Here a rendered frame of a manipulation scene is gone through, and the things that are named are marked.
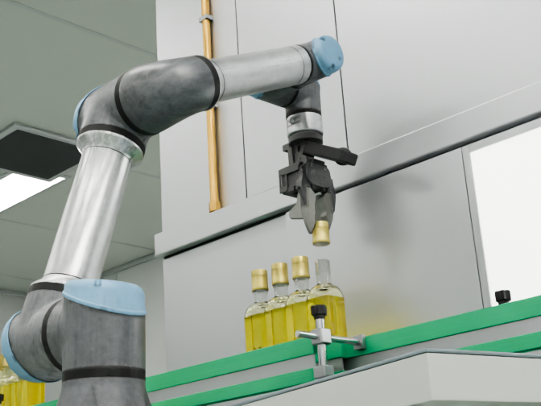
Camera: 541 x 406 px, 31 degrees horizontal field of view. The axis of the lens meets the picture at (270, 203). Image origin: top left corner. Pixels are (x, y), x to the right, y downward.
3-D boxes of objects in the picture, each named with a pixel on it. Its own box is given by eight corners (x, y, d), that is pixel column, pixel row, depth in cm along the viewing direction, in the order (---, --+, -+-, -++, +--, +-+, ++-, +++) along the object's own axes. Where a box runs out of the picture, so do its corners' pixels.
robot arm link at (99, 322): (92, 363, 127) (93, 264, 131) (38, 376, 137) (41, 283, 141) (164, 370, 135) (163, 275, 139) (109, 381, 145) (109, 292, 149)
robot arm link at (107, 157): (35, 358, 135) (128, 52, 162) (-18, 371, 145) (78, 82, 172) (103, 387, 142) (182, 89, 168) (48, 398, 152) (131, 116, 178)
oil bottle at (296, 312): (331, 398, 184) (322, 289, 191) (311, 396, 180) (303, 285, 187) (309, 402, 188) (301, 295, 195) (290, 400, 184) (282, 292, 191)
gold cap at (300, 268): (313, 278, 192) (311, 257, 193) (301, 275, 189) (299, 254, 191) (300, 282, 194) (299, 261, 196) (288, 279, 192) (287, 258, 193)
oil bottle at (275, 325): (308, 402, 188) (300, 296, 195) (289, 400, 184) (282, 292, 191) (287, 406, 191) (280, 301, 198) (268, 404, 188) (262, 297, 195)
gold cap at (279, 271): (292, 284, 196) (291, 263, 197) (281, 282, 193) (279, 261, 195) (280, 287, 198) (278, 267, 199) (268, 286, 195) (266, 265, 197)
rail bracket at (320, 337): (371, 380, 169) (365, 311, 173) (307, 374, 157) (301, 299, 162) (358, 383, 171) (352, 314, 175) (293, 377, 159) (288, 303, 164)
